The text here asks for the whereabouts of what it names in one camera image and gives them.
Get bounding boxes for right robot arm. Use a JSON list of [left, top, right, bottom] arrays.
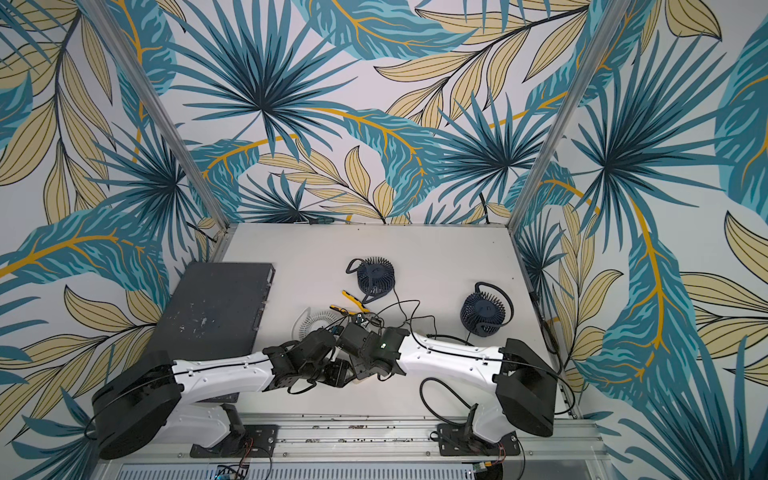
[[337, 324, 558, 443]]

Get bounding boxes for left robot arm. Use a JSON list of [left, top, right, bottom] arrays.
[[87, 329, 354, 460]]

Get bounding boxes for white desk fan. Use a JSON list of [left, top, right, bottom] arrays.
[[292, 307, 342, 340]]

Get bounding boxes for dark blue fan centre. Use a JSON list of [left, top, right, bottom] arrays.
[[345, 257, 396, 304]]

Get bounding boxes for dark blue fan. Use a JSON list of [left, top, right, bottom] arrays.
[[460, 281, 515, 338], [345, 257, 396, 304]]

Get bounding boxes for dark blue fan right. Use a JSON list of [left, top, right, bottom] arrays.
[[460, 281, 515, 338]]

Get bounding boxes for yellow black pliers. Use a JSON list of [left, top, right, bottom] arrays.
[[329, 290, 370, 317]]

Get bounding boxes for dark grey flat device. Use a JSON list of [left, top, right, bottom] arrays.
[[143, 262, 275, 361]]

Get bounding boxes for aluminium front rail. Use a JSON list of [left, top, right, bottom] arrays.
[[95, 413, 607, 466]]

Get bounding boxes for black power strip cable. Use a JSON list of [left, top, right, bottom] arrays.
[[418, 376, 475, 428]]

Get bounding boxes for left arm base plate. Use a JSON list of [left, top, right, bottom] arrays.
[[190, 424, 279, 458]]

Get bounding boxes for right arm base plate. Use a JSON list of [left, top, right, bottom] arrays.
[[429, 423, 521, 457]]

